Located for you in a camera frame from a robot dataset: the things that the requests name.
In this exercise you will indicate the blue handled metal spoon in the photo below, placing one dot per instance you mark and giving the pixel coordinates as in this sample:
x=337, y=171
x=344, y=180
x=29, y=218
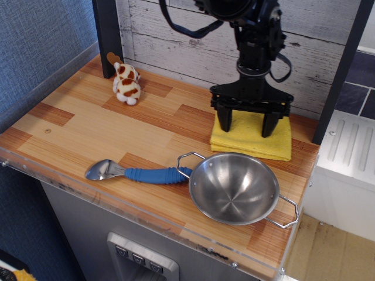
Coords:
x=107, y=169

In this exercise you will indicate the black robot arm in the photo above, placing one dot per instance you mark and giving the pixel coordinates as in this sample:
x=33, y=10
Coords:
x=259, y=39

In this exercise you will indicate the right black vertical post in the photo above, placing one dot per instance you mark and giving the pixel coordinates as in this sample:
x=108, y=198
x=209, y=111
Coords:
x=355, y=35

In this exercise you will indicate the brown white plush toy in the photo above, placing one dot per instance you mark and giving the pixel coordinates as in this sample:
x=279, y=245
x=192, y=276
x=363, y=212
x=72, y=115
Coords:
x=126, y=85

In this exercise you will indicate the steel two-handled bowl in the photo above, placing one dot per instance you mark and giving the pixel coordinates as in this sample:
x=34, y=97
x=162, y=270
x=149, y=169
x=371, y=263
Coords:
x=235, y=189

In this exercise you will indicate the silver button control panel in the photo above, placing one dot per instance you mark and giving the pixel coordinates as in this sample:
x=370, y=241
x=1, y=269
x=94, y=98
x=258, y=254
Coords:
x=133, y=261

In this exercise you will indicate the yellow object bottom corner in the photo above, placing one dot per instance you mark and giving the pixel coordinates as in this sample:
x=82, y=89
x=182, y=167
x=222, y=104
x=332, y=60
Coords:
x=23, y=275

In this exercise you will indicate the left black vertical post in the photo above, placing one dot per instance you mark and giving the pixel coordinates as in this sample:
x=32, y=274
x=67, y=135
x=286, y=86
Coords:
x=108, y=32

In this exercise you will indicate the yellow towel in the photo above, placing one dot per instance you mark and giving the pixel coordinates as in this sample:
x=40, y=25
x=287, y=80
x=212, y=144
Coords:
x=245, y=137

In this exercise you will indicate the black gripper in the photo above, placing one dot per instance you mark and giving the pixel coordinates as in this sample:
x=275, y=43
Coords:
x=251, y=94

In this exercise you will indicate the black vertical post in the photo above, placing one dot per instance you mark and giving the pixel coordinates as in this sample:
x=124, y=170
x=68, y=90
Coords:
x=355, y=35
x=108, y=32

